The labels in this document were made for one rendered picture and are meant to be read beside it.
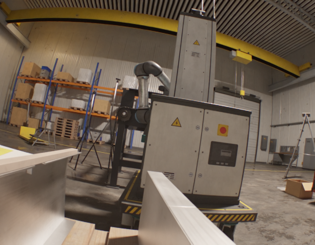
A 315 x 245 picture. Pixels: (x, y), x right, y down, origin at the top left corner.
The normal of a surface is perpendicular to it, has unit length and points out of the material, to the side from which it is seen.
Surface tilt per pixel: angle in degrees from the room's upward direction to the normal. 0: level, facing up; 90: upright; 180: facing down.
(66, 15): 90
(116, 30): 90
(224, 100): 90
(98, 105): 90
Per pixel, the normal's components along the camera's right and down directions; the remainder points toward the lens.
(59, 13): 0.14, -0.08
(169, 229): -0.98, -0.16
